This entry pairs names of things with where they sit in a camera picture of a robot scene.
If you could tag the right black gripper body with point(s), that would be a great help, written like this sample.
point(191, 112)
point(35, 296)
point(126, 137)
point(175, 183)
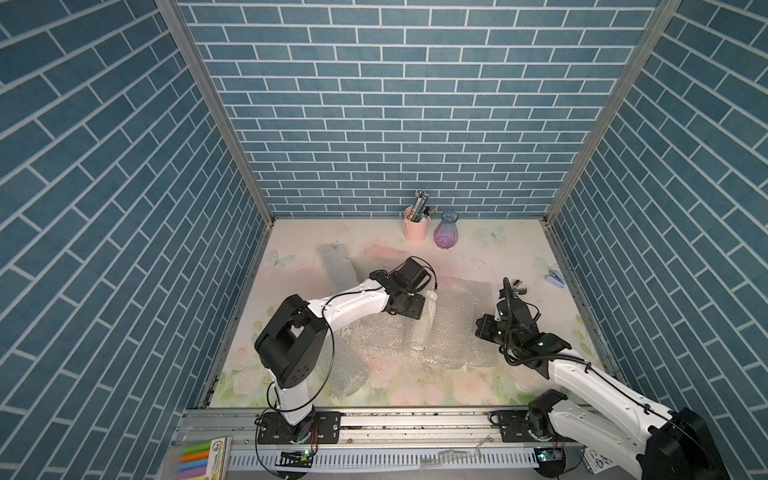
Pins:
point(492, 331)

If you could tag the small blue white object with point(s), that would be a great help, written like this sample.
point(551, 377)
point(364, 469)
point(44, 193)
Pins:
point(556, 278)

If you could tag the white slotted cable duct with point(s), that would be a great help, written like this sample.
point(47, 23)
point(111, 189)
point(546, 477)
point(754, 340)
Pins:
point(387, 460)

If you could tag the pink pen cup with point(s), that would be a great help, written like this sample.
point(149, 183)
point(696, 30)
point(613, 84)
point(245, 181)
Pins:
point(415, 232)

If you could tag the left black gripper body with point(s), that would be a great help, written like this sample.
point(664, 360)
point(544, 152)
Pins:
point(412, 305)

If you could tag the pens in cup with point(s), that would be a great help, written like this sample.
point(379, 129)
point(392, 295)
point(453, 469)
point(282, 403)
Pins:
point(420, 208)

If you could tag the bubble wrapped vase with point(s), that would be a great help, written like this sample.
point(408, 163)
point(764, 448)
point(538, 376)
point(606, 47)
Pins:
point(338, 267)
point(344, 369)

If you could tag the bubble wrapped vase back left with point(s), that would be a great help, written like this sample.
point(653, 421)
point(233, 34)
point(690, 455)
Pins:
point(338, 267)

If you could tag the purple vase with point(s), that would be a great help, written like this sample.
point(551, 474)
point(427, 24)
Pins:
point(446, 234)

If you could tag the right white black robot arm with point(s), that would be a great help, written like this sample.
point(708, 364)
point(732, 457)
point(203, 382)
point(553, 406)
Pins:
point(643, 437)

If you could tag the cream ribbed cylinder vase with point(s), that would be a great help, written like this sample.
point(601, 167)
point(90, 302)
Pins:
point(420, 329)

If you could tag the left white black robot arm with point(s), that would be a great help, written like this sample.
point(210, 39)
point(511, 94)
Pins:
point(291, 343)

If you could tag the bubble wrapped vase front left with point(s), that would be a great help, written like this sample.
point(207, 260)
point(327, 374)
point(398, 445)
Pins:
point(344, 369)

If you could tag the white red blue box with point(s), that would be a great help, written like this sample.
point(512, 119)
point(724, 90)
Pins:
point(595, 462)

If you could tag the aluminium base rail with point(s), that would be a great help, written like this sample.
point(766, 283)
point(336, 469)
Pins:
point(375, 428)

